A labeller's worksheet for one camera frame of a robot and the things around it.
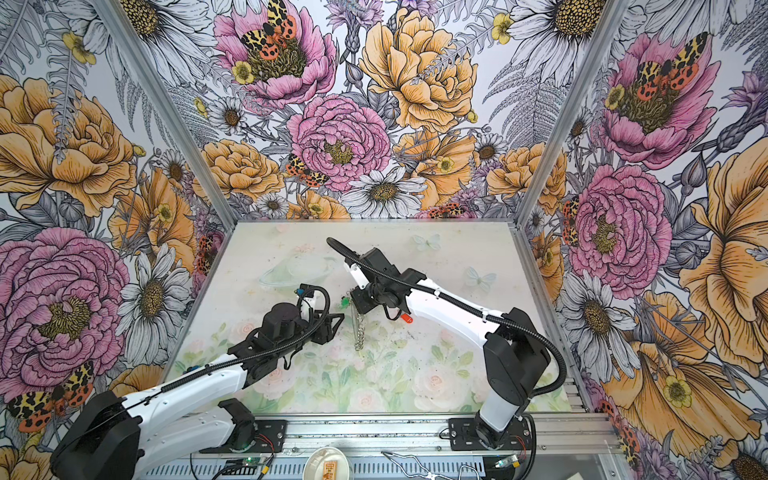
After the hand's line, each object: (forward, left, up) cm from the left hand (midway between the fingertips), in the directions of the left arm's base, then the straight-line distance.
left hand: (335, 322), depth 84 cm
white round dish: (-31, 0, -8) cm, 32 cm away
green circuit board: (-31, +21, -12) cm, 39 cm away
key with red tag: (+7, -21, -11) cm, 24 cm away
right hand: (+3, -7, +4) cm, 9 cm away
